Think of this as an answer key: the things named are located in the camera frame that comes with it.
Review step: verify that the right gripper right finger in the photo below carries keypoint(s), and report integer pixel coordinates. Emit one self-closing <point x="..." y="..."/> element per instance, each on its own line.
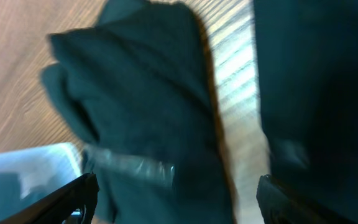
<point x="281" y="205"/>

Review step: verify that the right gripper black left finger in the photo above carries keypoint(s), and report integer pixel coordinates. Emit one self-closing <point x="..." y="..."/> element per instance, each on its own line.
<point x="75" y="202"/>

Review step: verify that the small black garment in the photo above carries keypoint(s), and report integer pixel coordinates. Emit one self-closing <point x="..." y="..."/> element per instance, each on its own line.
<point x="134" y="89"/>

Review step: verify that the large black garment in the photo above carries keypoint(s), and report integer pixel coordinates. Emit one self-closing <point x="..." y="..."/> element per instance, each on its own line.
<point x="307" y="56"/>

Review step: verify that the clear plastic storage bin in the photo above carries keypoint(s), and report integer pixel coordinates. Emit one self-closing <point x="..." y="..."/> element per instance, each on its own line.
<point x="28" y="175"/>

